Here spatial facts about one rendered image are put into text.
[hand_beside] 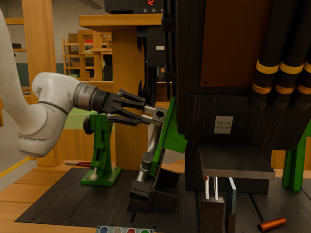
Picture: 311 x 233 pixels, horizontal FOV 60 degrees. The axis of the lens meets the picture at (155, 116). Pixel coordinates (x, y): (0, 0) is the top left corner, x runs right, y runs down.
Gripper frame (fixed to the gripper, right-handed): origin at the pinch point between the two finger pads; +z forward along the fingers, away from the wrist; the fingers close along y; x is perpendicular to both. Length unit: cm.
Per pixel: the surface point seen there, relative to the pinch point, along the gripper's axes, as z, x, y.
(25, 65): -635, 820, 575
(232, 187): 26.8, -6.7, -19.1
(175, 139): 9.0, -4.6, -8.8
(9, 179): -158, 249, 15
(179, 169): 16.3, 41.3, 1.5
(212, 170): 18.3, -18.6, -21.3
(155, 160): 4.9, -2.6, -16.2
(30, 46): -61, 13, 25
